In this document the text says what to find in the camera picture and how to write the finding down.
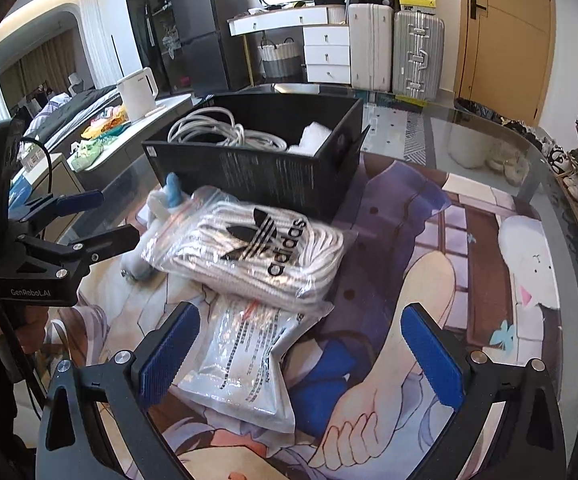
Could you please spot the printed cartoon table mat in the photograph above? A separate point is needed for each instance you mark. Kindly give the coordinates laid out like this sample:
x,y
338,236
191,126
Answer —
x,y
469,260

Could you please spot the white foam piece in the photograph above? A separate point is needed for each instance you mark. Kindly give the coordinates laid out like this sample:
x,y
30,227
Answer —
x,y
314,137

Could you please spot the black cardboard box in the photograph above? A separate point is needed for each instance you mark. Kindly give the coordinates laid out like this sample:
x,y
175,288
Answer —
x,y
269,180

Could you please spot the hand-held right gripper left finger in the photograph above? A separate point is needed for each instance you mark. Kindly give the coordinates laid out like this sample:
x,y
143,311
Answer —
x,y
169,355

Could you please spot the bed with dark bedding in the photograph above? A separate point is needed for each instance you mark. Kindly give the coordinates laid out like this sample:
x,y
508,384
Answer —
x,y
79,107

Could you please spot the white low table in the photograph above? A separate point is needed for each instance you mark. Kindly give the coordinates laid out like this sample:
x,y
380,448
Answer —
x,y
134,140

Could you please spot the green cloth item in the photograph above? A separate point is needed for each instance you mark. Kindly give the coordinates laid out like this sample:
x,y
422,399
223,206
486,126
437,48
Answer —
x,y
86,154

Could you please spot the black glass cabinet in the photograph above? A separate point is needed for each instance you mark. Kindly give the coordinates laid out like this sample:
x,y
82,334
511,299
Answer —
x,y
144,30

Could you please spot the white suitcase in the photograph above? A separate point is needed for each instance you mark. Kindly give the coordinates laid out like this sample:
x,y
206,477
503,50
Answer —
x,y
369,50

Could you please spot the white electric kettle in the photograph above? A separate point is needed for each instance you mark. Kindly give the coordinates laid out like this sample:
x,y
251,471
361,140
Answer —
x,y
136,92

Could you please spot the beige fluffy slippers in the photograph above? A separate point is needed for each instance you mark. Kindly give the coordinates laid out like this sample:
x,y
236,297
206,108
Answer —
x,y
506,165

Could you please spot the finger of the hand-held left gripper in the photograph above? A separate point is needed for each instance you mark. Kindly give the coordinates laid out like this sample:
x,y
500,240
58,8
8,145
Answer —
x,y
84,200
114,240

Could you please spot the beige side cabinet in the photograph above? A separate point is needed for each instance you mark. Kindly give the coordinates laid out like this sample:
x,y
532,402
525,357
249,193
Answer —
x,y
54,180

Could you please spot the silver suitcase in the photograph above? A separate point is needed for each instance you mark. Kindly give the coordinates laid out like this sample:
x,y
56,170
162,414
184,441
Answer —
x,y
416,55

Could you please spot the colourful snack packets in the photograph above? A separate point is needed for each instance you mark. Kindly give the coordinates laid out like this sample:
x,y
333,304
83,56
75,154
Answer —
x,y
106,122

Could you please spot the white soft toy blue tip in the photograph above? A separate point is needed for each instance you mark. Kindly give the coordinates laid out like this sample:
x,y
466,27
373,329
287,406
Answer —
x,y
161,210

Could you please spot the trash bin with black bag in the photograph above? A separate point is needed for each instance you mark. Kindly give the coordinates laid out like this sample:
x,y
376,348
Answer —
x,y
469,135

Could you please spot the white dressing table with drawers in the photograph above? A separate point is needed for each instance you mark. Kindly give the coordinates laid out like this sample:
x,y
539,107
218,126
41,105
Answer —
x,y
324,45

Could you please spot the brown curtain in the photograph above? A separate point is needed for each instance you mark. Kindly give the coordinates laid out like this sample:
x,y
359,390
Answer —
x,y
44,65

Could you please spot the bag of white shoelaces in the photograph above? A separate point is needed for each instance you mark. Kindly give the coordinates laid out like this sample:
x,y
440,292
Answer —
x,y
259,250

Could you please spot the wooden door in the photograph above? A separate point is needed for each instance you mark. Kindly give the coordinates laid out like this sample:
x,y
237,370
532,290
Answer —
x,y
509,35

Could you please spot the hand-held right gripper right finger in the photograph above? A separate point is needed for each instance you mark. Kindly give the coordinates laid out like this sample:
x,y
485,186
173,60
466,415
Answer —
x,y
431,360

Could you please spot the dark grey refrigerator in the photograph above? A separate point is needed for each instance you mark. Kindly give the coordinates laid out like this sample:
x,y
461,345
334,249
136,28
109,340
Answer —
x,y
209,30

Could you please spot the grey and white basket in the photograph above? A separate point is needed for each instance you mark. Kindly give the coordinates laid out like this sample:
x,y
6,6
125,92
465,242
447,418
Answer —
x,y
281,57

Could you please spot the white bag with printed text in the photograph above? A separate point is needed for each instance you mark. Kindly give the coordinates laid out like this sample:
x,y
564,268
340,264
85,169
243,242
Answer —
x,y
249,360

